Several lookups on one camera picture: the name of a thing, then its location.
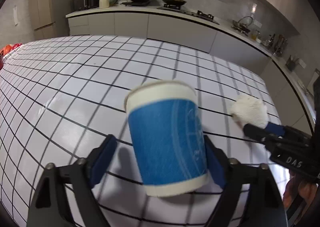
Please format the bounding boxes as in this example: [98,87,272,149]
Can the white tissue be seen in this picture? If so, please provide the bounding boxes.
[229,94,268,129]

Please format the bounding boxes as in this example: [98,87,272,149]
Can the blue paper cup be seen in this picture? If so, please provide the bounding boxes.
[124,80,208,197]

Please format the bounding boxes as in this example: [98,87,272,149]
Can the white tiled kitchen island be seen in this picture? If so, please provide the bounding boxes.
[1,35,280,226]

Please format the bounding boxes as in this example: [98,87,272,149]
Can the person's right hand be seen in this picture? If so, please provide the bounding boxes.
[283,170,318,210]

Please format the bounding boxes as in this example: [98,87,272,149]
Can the white cutting board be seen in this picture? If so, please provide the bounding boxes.
[306,69,320,96]

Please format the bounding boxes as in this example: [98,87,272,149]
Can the black knife block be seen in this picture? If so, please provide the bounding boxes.
[285,55,299,72]

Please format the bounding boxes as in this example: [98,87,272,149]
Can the utensil holder with utensils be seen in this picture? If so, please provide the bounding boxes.
[273,35,287,57]

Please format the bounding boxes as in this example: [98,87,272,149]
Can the dark sauce bottle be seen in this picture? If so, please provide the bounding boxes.
[267,34,276,49]

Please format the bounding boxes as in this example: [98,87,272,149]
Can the gas stove top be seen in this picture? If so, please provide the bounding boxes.
[157,4,219,25]

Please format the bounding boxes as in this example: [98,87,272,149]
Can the black frying pan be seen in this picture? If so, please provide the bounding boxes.
[162,0,187,7]

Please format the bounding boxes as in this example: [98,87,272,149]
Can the black microwave oven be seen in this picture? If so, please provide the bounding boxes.
[72,0,99,12]

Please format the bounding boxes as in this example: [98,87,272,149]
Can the cream thermos jug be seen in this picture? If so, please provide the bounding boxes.
[99,0,110,9]

